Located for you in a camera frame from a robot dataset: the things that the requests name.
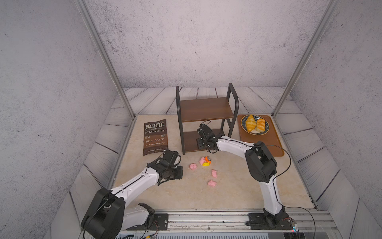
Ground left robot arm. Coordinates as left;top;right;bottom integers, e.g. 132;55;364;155
81;149;183;239

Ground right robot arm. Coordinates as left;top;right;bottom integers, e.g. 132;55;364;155
197;123;288;229

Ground orange yellow dump truck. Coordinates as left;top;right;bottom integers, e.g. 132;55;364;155
202;156;211;166

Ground pink pig toy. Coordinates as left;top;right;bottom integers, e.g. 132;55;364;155
199;157;205;165
211;169;217;178
208;180;217;187
190;163;197;170

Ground Kettle potato chips bag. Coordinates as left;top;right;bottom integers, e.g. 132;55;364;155
143;119;168;156

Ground left croissant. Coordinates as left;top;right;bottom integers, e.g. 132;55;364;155
245;115;257;132

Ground croissant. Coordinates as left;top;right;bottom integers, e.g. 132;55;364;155
245;115;257;132
256;119;266;132

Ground blue patterned plate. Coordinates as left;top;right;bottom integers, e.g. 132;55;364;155
239;115;270;136

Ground right croissant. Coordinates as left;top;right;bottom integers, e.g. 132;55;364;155
256;119;266;132

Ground brown wooden tray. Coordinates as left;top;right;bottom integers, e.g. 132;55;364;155
237;115;285;157

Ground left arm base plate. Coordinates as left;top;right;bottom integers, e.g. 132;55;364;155
126;213;169;231

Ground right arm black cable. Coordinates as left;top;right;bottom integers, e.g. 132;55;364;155
220;138;316;239

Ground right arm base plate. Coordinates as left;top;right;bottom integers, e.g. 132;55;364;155
245;213;295;230

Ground left aluminium frame post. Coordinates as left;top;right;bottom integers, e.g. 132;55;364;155
75;0;135;118

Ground aluminium frame post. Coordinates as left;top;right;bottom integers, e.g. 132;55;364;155
272;0;340;118
75;0;135;118

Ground right aluminium frame post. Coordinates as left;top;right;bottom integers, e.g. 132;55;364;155
272;0;340;118

